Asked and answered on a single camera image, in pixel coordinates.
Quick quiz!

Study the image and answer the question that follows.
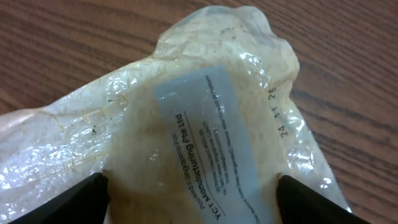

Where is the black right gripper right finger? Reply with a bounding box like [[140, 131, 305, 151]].
[[276, 175, 370, 224]]

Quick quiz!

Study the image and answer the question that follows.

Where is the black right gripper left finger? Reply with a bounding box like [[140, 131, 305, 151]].
[[10, 172, 109, 224]]

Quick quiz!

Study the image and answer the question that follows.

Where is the beige paper pouch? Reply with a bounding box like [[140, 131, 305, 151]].
[[1, 6, 350, 223]]

